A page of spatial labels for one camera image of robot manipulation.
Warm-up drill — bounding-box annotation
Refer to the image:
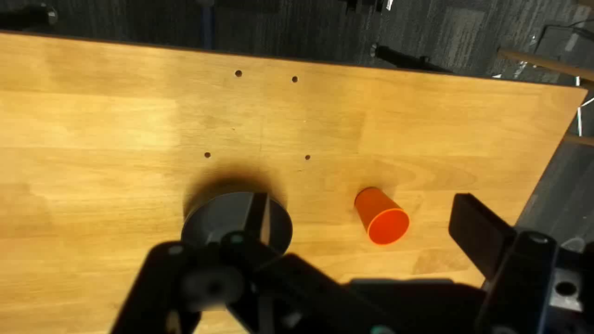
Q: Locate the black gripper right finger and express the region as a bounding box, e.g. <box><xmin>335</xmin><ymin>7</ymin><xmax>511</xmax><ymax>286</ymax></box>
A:
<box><xmin>448</xmin><ymin>193</ymin><xmax>594</xmax><ymax>334</ymax></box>

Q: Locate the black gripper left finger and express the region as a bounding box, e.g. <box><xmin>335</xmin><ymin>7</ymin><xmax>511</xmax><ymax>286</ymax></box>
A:
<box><xmin>109</xmin><ymin>191</ymin><xmax>292</xmax><ymax>334</ymax></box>

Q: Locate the orange plastic cup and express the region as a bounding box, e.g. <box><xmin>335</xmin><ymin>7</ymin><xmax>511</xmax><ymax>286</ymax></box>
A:
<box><xmin>354</xmin><ymin>187</ymin><xmax>409</xmax><ymax>245</ymax></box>

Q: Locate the black bowl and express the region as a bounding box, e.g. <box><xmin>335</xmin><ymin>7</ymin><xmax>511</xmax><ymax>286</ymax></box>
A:
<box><xmin>179</xmin><ymin>191</ymin><xmax>292</xmax><ymax>252</ymax></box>

